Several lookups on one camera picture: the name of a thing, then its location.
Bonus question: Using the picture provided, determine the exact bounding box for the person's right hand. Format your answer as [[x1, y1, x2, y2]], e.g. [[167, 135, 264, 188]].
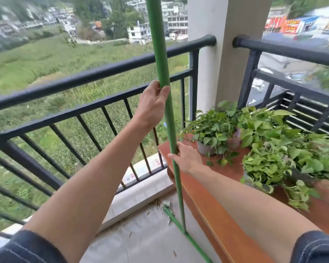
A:
[[168, 141, 206, 174]]

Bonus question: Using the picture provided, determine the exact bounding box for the black metal balcony railing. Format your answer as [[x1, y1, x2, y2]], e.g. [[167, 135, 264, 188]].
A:
[[0, 35, 217, 244]]

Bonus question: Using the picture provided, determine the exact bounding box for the person's left forearm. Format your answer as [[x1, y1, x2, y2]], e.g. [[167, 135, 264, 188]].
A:
[[22, 119, 154, 263]]

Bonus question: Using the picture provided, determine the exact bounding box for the pothos plant in pink pot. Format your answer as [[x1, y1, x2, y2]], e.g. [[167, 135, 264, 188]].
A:
[[230, 105, 298, 151]]

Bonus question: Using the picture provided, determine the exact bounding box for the long green pole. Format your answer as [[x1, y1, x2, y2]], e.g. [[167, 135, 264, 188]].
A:
[[145, 0, 187, 234]]

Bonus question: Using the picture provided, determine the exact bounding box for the dark striped sleeve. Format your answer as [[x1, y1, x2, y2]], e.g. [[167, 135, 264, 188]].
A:
[[290, 230, 329, 263], [0, 230, 61, 263]]

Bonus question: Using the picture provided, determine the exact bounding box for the thin green pole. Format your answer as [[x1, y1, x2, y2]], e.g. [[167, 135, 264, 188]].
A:
[[162, 205, 213, 263]]

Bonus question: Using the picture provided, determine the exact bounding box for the red shopfront building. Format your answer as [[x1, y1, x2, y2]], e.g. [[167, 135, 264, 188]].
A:
[[264, 14, 301, 35]]

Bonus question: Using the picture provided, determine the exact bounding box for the white concrete pillar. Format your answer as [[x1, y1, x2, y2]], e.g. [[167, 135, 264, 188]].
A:
[[187, 0, 273, 116]]

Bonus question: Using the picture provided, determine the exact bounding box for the pothos plant in grey pot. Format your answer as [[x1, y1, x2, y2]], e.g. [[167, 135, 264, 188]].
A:
[[180, 101, 240, 166]]

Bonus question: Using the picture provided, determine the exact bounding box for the small white building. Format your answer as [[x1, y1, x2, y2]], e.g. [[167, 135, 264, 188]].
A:
[[127, 21, 152, 43]]

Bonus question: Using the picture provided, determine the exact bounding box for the black metal slatted railing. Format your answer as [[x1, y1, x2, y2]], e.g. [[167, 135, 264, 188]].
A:
[[232, 35, 329, 138]]

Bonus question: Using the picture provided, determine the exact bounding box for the pothos plant in dark pot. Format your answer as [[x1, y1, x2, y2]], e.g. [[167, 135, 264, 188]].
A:
[[239, 133, 329, 212]]

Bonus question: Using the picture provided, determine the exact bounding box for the dark striped right sleeve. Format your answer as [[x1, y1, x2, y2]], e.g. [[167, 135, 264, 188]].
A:
[[290, 230, 329, 263]]

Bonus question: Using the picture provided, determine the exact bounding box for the person's left hand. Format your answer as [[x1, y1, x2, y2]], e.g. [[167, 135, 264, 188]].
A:
[[134, 80, 171, 129]]

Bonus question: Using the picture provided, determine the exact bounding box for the red and white printed paper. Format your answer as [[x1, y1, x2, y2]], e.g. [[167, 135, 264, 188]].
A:
[[122, 158, 167, 184]]

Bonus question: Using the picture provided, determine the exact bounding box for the dark striped left sleeve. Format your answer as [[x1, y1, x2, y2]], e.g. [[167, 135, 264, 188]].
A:
[[0, 230, 61, 263]]

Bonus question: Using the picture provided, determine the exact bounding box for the grey multi-storey building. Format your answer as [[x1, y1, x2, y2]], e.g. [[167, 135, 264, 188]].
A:
[[161, 2, 188, 36]]

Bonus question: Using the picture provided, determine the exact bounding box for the brown wooden bench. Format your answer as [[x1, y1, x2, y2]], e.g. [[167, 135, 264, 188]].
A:
[[158, 134, 329, 263]]

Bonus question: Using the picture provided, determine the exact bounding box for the person's right forearm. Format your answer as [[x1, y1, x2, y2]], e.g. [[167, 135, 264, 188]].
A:
[[192, 164, 322, 263]]

